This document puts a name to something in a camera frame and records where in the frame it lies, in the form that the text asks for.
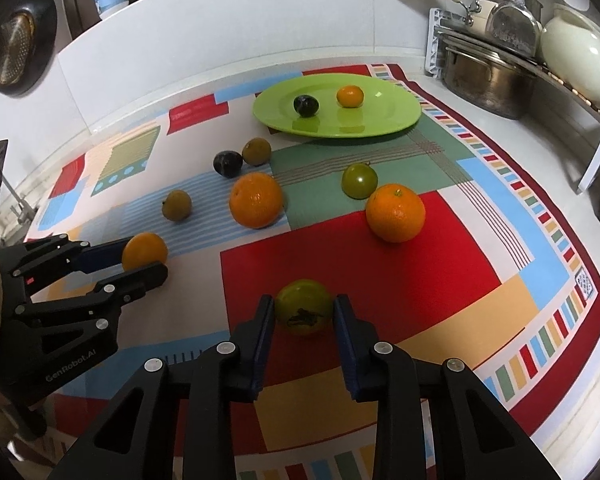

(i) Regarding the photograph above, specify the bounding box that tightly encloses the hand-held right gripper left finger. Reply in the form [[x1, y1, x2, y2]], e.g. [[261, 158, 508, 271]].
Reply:
[[44, 294, 276, 480]]

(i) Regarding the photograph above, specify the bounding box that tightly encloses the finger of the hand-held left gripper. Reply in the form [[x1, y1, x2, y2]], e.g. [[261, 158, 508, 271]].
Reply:
[[7, 236, 133, 286], [15, 261, 170, 341]]

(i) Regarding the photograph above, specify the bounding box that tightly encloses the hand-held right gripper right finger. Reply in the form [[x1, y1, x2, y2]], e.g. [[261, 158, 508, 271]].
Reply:
[[332, 294, 556, 480]]

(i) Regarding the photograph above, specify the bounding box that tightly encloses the medium orange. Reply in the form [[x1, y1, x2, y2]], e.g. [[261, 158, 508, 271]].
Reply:
[[121, 231, 169, 272]]

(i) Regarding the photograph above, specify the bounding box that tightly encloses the yellow-green round fruit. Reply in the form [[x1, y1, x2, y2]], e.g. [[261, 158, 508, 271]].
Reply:
[[274, 279, 335, 336]]

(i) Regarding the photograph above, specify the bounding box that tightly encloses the small brown-green fruit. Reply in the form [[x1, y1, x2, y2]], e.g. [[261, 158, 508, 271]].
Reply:
[[161, 189, 193, 222]]

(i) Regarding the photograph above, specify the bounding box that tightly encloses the large orange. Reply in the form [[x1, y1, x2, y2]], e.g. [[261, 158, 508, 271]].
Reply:
[[229, 171, 285, 230], [365, 184, 426, 244]]

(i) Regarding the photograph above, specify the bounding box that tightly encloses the dark purple plum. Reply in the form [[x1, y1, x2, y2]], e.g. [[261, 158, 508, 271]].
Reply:
[[293, 94, 320, 118], [212, 150, 244, 179]]

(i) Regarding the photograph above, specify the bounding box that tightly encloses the green fruit with stem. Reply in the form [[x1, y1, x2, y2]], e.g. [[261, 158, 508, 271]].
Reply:
[[341, 162, 379, 199]]

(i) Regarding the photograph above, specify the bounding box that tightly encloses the brown round fruit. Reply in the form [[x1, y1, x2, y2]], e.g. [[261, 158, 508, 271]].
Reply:
[[241, 137, 272, 167]]

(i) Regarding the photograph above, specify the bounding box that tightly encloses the green plate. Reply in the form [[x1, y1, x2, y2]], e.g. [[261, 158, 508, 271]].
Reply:
[[252, 73, 422, 140]]

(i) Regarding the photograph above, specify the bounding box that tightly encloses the grey metal tap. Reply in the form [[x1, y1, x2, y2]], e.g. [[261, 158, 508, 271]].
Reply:
[[2, 180, 41, 226]]

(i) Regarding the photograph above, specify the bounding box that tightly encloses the colourful patchwork tablecloth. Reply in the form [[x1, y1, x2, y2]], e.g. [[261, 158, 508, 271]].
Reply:
[[24, 62, 600, 480]]

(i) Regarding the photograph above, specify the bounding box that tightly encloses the metal strainer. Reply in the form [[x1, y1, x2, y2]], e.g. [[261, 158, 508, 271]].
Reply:
[[0, 10, 37, 87]]

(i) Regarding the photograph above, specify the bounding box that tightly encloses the black hanging pan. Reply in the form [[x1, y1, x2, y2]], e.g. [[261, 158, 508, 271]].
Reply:
[[0, 0, 58, 98]]

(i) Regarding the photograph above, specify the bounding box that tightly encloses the small orange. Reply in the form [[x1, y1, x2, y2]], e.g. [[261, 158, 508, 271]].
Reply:
[[336, 84, 365, 109]]

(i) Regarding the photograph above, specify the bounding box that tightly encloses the steel stockpot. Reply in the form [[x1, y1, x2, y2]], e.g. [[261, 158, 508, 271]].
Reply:
[[439, 35, 538, 121]]

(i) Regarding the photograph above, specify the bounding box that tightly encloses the steel rack with white ends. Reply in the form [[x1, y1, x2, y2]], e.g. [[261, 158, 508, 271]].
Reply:
[[426, 7, 600, 193]]

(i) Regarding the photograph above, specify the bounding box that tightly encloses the wooden bead trivet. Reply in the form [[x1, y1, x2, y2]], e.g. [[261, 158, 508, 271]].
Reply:
[[545, 67, 600, 111]]

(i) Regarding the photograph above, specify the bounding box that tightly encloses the steel spatula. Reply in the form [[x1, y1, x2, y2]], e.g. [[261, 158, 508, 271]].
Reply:
[[486, 0, 543, 57]]

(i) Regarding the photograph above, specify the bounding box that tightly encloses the white ceramic pot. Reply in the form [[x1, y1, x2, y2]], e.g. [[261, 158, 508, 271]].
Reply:
[[539, 2, 600, 111]]

